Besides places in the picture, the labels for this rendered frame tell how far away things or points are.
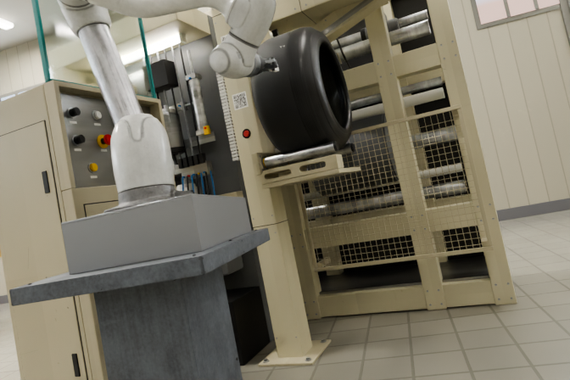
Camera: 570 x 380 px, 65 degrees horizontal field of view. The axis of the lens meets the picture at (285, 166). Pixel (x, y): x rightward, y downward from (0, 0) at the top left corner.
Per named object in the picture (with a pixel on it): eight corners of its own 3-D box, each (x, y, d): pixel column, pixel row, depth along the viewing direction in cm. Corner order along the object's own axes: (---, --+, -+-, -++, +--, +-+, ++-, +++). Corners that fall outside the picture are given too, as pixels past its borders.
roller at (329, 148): (262, 168, 198) (260, 158, 198) (266, 168, 202) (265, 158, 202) (336, 151, 184) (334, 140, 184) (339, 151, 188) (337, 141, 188)
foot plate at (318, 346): (258, 366, 201) (257, 361, 201) (282, 343, 226) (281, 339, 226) (312, 365, 191) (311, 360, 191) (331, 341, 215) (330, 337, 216)
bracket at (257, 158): (254, 175, 195) (250, 153, 196) (289, 172, 232) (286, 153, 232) (261, 174, 194) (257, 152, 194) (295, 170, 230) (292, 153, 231)
